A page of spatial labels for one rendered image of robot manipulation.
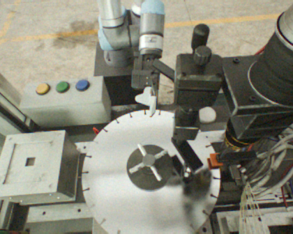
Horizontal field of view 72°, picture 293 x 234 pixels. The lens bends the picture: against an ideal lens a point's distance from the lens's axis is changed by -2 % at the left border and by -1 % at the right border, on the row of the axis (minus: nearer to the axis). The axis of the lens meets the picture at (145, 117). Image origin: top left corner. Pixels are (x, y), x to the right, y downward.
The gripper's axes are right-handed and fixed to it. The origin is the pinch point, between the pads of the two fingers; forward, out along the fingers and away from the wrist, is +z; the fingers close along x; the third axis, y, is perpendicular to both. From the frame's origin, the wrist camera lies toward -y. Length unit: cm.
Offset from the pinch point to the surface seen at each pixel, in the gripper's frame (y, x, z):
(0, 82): 48.1, 5.5, -8.5
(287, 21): -13.4, 44.5, -9.8
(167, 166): -4.3, 15.6, 11.2
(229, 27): -68, -167, -99
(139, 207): 1.4, 19.8, 19.8
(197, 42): -6.8, 37.8, -10.3
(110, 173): 9.0, 16.2, 13.9
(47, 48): 128, -145, -66
